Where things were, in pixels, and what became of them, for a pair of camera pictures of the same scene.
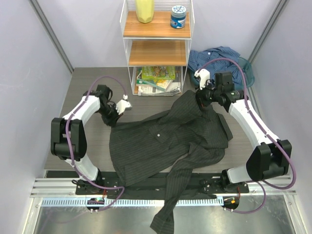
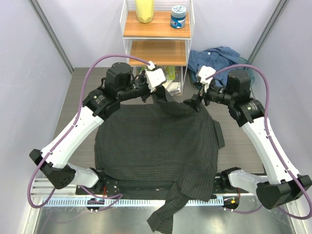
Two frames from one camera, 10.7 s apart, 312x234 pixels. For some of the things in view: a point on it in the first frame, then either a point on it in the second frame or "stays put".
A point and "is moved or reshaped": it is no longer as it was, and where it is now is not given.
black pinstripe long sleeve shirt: [191, 135] is moved or reshaped
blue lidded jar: [178, 16] stays put
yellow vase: [145, 10] stays put
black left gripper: [113, 121] to [142, 76]
